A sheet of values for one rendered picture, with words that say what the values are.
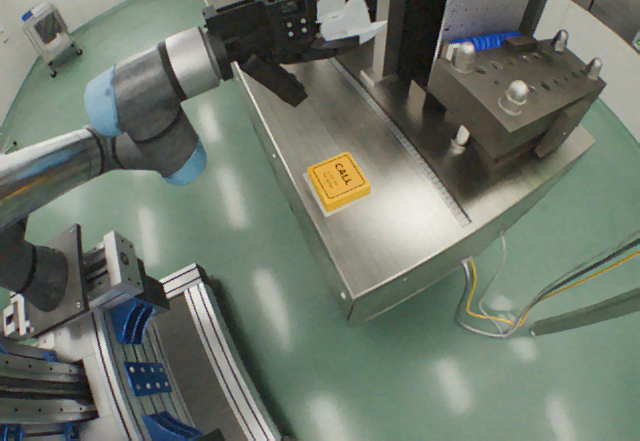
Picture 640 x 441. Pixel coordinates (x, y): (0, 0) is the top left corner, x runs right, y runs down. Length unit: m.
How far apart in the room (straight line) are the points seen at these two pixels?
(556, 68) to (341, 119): 0.43
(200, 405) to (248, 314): 0.46
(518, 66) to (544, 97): 0.08
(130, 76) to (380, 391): 1.27
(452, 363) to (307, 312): 0.67
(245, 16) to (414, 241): 0.34
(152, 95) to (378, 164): 0.33
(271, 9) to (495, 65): 0.36
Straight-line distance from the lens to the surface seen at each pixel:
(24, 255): 0.69
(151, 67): 0.32
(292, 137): 0.50
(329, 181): 0.41
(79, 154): 0.42
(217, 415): 1.18
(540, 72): 0.58
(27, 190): 0.37
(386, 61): 0.58
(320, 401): 1.30
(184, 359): 1.21
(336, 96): 0.57
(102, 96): 0.34
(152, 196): 1.83
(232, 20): 0.32
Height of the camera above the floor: 1.27
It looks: 61 degrees down
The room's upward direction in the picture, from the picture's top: 7 degrees counter-clockwise
